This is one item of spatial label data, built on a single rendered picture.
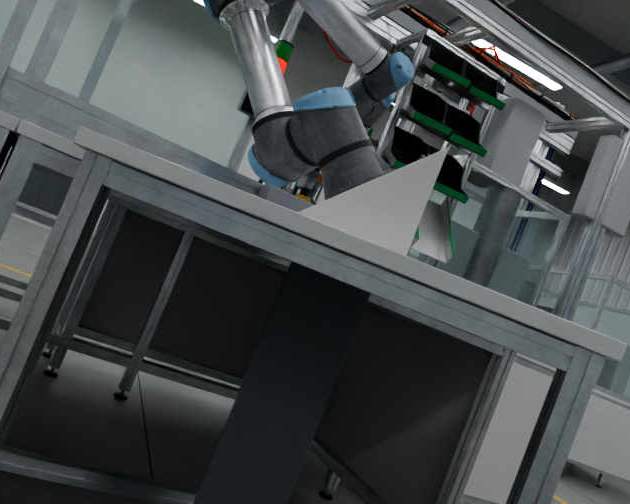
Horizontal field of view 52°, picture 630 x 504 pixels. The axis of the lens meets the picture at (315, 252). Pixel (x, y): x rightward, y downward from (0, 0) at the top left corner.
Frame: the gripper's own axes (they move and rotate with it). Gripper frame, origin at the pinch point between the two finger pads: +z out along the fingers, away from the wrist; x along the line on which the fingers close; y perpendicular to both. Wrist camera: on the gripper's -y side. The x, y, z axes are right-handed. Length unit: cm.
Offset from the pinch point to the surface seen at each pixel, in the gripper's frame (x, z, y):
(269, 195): -18.5, -7.3, 28.3
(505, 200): 115, 11, -67
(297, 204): -10.7, -7.9, 27.7
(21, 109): -76, 2, 25
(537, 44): 96, -41, -109
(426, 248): 41.1, -1.1, 11.0
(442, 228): 49.4, -2.4, -1.3
